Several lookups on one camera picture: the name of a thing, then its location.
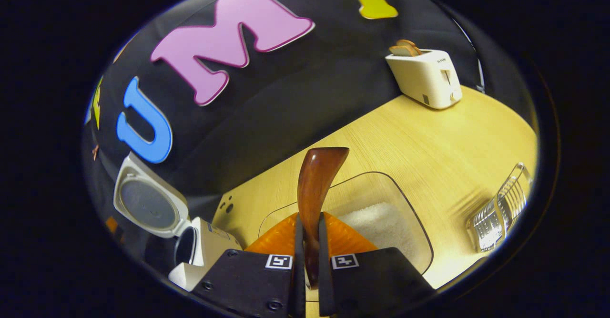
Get white toaster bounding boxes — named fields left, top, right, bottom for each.
left=385, top=49, right=463, bottom=110

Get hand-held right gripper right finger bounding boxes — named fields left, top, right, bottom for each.
left=318, top=212, right=435, bottom=317

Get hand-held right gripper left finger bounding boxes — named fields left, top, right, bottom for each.
left=193, top=213, right=305, bottom=318

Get clear plastic tray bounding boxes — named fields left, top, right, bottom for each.
left=258, top=172, right=434, bottom=304

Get white rice cooker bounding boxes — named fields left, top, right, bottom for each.
left=113, top=152, right=244, bottom=292

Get brown wooden spoon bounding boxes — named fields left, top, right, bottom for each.
left=297, top=147, right=350, bottom=290

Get white rice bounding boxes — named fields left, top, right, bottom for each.
left=336, top=202, right=420, bottom=273

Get black backdrop cloth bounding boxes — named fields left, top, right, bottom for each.
left=83, top=0, right=539, bottom=261

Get white cable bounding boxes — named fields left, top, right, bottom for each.
left=453, top=18, right=486, bottom=92

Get clear wire chopstick holder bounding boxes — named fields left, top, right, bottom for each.
left=466, top=162, right=533, bottom=253

